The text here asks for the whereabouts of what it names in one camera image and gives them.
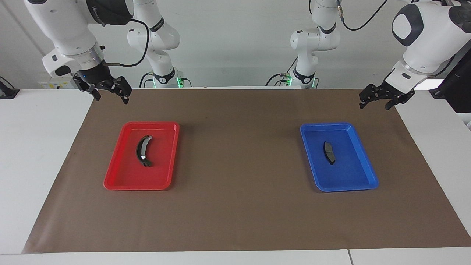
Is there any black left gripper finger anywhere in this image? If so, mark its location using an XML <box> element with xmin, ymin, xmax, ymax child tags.
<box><xmin>359</xmin><ymin>84</ymin><xmax>383</xmax><ymax>110</ymax></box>
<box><xmin>385</xmin><ymin>92</ymin><xmax>415</xmax><ymax>111</ymax></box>

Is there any curved brake shoe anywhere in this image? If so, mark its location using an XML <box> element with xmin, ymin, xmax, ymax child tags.
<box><xmin>136</xmin><ymin>135</ymin><xmax>153</xmax><ymax>167</ymax></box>

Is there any dark brake pad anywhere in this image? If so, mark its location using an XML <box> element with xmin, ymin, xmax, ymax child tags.
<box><xmin>323</xmin><ymin>141</ymin><xmax>337</xmax><ymax>165</ymax></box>

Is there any yellow warning label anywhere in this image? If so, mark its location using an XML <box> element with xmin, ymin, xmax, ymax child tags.
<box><xmin>40</xmin><ymin>81</ymin><xmax>74</xmax><ymax>90</ymax></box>

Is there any blue plastic tray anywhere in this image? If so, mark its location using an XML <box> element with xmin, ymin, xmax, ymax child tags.
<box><xmin>300</xmin><ymin>123</ymin><xmax>379</xmax><ymax>192</ymax></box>

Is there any red plastic tray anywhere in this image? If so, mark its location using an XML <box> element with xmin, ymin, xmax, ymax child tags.
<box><xmin>103</xmin><ymin>121</ymin><xmax>180</xmax><ymax>191</ymax></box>

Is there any brown table mat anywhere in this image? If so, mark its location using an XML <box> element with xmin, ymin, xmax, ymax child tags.
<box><xmin>22</xmin><ymin>88</ymin><xmax>471</xmax><ymax>254</ymax></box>

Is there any black base cable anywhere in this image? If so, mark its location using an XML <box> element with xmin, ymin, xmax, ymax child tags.
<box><xmin>266</xmin><ymin>73</ymin><xmax>295</xmax><ymax>87</ymax></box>
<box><xmin>139</xmin><ymin>72</ymin><xmax>155</xmax><ymax>89</ymax></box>

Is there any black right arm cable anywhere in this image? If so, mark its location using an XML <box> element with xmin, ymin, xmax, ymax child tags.
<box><xmin>102</xmin><ymin>18</ymin><xmax>150</xmax><ymax>67</ymax></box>

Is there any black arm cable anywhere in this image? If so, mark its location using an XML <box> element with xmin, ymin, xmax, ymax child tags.
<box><xmin>102</xmin><ymin>18</ymin><xmax>150</xmax><ymax>67</ymax></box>
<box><xmin>337</xmin><ymin>0</ymin><xmax>389</xmax><ymax>31</ymax></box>

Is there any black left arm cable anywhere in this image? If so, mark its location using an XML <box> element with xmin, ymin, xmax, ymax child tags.
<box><xmin>337</xmin><ymin>0</ymin><xmax>389</xmax><ymax>31</ymax></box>

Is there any black clamp mount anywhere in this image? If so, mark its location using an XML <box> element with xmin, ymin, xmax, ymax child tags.
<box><xmin>0</xmin><ymin>77</ymin><xmax>20</xmax><ymax>99</ymax></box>

